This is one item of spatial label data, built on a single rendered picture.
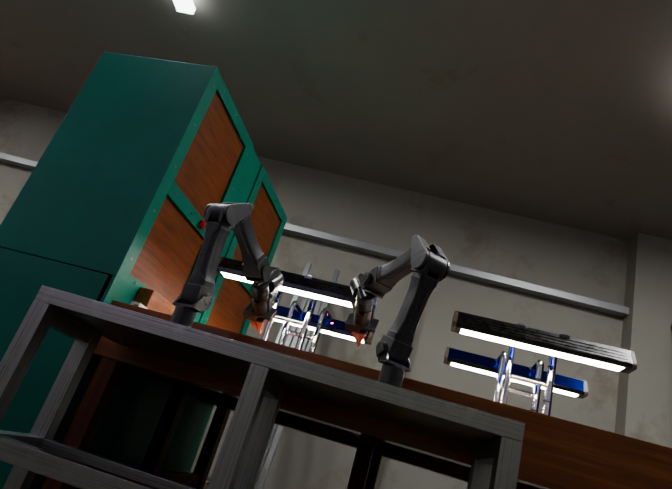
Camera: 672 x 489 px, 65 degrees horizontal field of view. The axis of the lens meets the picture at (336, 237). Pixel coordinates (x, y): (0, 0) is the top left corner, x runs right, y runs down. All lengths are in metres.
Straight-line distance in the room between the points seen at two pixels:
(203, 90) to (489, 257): 3.44
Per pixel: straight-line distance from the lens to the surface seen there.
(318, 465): 4.56
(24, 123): 6.75
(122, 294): 2.03
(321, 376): 1.25
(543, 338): 2.04
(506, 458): 1.27
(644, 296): 5.19
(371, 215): 5.10
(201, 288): 1.55
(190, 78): 2.34
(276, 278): 1.83
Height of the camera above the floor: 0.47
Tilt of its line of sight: 23 degrees up
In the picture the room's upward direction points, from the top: 18 degrees clockwise
